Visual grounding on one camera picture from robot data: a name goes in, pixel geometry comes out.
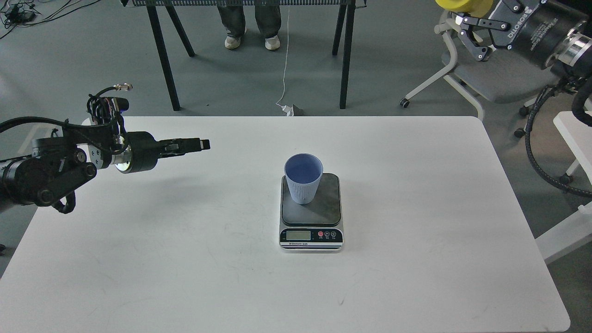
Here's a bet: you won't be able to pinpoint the digital kitchen scale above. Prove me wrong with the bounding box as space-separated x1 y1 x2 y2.
278 173 345 253

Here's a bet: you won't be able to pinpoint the black floor cables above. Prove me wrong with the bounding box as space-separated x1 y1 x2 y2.
0 0 102 40

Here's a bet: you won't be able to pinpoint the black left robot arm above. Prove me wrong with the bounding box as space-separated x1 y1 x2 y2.
0 83 210 214

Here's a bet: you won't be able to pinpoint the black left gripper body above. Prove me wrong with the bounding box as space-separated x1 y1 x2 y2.
115 131 164 173

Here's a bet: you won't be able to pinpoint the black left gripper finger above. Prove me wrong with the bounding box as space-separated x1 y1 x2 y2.
160 149 201 159
160 138 211 151

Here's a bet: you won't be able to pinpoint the white side table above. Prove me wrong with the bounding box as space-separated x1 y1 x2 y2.
535 111 592 265

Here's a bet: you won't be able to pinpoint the white hanging cable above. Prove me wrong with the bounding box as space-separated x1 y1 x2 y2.
276 6 291 109

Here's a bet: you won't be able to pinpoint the white power adapter on floor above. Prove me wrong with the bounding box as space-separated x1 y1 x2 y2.
280 104 304 117

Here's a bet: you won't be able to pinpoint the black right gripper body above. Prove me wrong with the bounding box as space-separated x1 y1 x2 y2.
488 0 589 70

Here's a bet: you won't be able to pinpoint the yellow squeeze bottle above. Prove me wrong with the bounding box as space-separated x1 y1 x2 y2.
435 0 494 18

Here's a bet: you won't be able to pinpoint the blue plastic cup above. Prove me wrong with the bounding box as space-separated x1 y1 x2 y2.
284 153 324 204

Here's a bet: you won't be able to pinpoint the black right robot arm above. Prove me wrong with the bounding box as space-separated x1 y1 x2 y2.
438 0 591 197

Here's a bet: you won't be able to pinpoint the person legs with sneakers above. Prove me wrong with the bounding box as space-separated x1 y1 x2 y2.
216 5 282 51

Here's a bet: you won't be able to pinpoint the black table frame legs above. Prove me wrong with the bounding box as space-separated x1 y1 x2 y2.
121 0 368 112

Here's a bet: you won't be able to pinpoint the grey office chair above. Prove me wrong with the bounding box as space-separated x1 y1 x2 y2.
400 9 560 120

